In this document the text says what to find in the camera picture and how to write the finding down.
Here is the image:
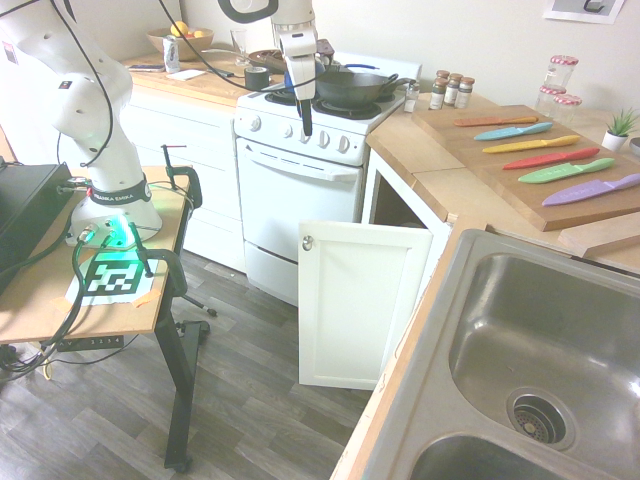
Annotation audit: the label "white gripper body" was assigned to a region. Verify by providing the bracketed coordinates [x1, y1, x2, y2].
[285, 52, 320, 102]

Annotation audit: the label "white cabinet door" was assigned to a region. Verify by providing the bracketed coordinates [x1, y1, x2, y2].
[298, 221, 434, 392]

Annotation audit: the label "white drawer cabinet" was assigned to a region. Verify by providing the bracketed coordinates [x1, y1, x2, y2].
[118, 84, 249, 275]

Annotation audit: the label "dark brown dish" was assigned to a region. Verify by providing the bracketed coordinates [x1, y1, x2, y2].
[247, 48, 288, 72]

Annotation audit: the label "black tape roll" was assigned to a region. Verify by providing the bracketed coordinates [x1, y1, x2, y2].
[244, 66, 272, 93]

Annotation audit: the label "black wok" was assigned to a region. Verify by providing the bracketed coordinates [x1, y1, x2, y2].
[314, 71, 417, 108]

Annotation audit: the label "clear drinking glass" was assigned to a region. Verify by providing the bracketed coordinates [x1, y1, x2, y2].
[229, 28, 250, 68]

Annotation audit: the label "white kitchen stove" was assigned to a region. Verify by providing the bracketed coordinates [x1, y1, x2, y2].
[232, 47, 424, 307]

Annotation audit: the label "glass salt shaker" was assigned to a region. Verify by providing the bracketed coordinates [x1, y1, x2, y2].
[403, 80, 422, 114]

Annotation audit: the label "wooden fruit bowl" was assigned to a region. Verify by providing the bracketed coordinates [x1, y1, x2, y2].
[146, 27, 216, 63]

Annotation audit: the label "white notepad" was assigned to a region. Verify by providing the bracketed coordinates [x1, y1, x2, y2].
[166, 68, 208, 83]

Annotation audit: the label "silver drink can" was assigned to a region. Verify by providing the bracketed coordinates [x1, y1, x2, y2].
[162, 34, 182, 75]

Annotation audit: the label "large wooden cutting board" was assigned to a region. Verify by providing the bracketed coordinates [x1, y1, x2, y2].
[410, 103, 640, 233]

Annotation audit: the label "orange knife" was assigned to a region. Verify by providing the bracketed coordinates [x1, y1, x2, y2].
[453, 115, 540, 128]

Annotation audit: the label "teal knife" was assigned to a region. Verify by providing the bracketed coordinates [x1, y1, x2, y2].
[473, 122, 554, 143]

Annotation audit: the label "yellow knife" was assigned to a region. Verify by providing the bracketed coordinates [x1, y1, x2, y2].
[481, 134, 582, 155]

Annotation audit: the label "red knife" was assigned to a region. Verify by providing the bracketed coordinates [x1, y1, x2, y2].
[502, 147, 601, 172]

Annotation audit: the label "black white marker sheet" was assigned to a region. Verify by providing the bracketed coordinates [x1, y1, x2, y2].
[64, 252, 162, 309]

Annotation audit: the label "green knife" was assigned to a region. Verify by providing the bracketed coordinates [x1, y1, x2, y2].
[517, 157, 617, 186]

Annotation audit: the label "paper poster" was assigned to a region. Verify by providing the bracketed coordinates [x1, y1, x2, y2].
[542, 0, 628, 26]

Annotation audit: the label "purple knife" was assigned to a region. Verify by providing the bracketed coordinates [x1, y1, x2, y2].
[542, 173, 640, 209]

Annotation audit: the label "white fridge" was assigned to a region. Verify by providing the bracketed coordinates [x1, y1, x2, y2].
[0, 24, 64, 169]

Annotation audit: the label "black control box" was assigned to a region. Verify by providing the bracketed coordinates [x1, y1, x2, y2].
[0, 163, 74, 297]

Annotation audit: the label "small potted green plant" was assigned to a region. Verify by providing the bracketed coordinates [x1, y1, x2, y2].
[600, 107, 640, 153]

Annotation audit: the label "loose wooden plank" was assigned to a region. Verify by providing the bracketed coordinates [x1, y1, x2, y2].
[557, 212, 640, 260]

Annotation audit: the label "stainless steel sink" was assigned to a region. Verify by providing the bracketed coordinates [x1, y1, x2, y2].
[361, 228, 640, 480]

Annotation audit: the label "wooden workbench black legs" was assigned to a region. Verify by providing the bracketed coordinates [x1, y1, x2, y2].
[0, 169, 212, 474]

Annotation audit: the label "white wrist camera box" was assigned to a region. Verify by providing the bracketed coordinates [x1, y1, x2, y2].
[278, 30, 319, 59]

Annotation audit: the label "black clamp red handle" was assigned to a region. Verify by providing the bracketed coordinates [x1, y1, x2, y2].
[160, 143, 204, 212]

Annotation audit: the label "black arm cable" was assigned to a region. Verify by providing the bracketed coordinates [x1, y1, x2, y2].
[48, 0, 117, 170]

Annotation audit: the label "black base cable bundle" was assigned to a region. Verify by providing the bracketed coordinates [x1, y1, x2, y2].
[38, 224, 147, 382]

